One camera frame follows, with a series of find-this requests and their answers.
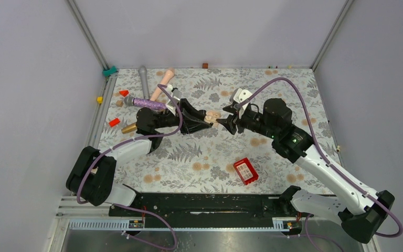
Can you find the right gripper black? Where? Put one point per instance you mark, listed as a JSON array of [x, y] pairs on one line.
[[231, 122]]

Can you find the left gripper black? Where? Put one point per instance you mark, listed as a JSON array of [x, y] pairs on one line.
[[192, 118]]

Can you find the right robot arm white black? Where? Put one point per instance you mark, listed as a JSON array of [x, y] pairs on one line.
[[357, 208]]

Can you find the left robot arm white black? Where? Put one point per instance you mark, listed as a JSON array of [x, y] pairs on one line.
[[92, 176]]

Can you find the floral patterned table mat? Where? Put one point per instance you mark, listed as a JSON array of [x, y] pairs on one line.
[[202, 162]]

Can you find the red plastic tray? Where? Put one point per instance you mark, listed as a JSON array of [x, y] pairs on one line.
[[246, 171]]

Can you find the beige toy microphone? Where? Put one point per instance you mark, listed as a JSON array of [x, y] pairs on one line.
[[167, 76]]

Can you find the gold toy microphone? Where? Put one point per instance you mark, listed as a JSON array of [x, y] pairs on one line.
[[129, 128]]

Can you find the purple glitter toy microphone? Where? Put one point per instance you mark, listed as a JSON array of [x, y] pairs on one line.
[[143, 103]]

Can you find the grey toy microphone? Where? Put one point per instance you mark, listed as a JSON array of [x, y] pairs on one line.
[[142, 70]]

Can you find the red triangular block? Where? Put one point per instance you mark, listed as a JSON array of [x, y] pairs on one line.
[[124, 93]]

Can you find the red block on mat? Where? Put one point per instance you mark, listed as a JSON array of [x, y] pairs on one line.
[[114, 122]]

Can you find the teal plastic piece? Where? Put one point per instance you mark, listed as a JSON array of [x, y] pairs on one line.
[[110, 71]]

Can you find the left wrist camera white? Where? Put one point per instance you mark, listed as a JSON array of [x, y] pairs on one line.
[[172, 103]]

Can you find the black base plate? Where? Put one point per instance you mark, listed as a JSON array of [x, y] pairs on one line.
[[197, 210]]

